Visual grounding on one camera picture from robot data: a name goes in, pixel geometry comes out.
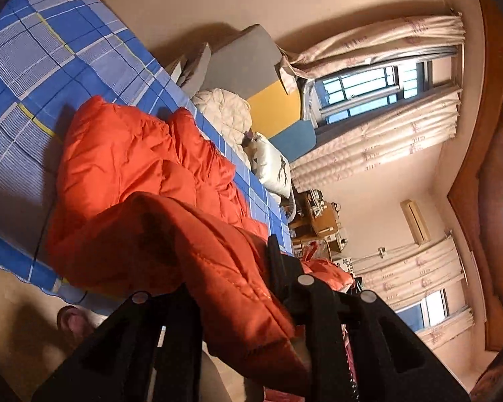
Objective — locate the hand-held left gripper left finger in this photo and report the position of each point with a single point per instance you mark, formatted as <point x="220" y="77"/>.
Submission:
<point x="121" y="356"/>

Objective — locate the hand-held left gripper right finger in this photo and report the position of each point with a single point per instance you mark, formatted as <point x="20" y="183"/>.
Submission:
<point x="331" y="326"/>

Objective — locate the orange puffer jacket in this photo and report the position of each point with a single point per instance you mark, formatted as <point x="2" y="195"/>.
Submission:
<point x="121" y="155"/>

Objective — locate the pink slipper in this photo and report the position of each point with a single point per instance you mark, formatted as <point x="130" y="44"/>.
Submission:
<point x="73" y="322"/>

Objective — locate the white box with leaf print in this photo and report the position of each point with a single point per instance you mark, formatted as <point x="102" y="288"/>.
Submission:
<point x="346" y="264"/>

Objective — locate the rattan chair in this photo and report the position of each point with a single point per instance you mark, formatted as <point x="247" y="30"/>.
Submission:
<point x="314" y="248"/>

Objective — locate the pink patterned short curtain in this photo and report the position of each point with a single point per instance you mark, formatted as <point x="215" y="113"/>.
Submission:
<point x="402" y="264"/>

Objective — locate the small window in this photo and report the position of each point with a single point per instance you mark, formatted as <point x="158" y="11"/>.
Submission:
<point x="427" y="307"/>

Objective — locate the wooden bedside table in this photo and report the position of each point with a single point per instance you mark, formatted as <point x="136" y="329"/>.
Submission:
<point x="306" y="213"/>

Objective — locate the beige air conditioner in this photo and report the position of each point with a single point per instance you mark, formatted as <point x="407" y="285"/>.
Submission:
<point x="415" y="222"/>

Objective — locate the white deer print pillow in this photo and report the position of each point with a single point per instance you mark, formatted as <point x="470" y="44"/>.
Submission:
<point x="274" y="167"/>

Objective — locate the barred window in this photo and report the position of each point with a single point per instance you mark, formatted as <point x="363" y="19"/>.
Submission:
<point x="360" y="88"/>

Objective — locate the cream crumpled blanket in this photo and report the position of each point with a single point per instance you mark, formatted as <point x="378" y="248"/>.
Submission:
<point x="226" y="109"/>

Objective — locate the grey yellow blue padded headboard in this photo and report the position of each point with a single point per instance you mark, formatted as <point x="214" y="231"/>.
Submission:
<point x="243" y="71"/>

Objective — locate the blue plaid bed sheet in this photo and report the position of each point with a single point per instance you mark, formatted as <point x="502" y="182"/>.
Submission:
<point x="46" y="50"/>

